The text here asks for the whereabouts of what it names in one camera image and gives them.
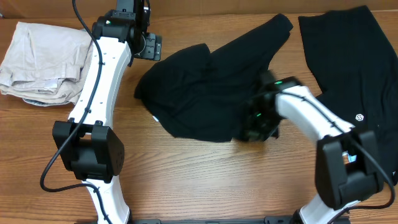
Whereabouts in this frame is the light blue cloth right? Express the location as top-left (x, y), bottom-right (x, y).
top-left (343, 152), bottom-right (356, 163)

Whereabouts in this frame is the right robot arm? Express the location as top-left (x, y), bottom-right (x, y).
top-left (241, 70), bottom-right (384, 223)

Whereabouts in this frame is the light blue garment under beige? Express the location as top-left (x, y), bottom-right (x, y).
top-left (22, 98), bottom-right (68, 107)

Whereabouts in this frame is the folded beige clothes stack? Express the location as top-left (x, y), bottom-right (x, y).
top-left (1, 22), bottom-right (93, 104)

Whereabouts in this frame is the black t-shirt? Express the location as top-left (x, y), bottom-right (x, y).
top-left (134, 14), bottom-right (293, 142)

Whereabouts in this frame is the black garment pile right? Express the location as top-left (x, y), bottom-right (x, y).
top-left (298, 6), bottom-right (397, 184)

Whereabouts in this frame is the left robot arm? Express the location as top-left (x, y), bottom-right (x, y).
top-left (52, 6), bottom-right (162, 224)

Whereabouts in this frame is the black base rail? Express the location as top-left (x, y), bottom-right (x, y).
top-left (127, 216), bottom-right (299, 224)

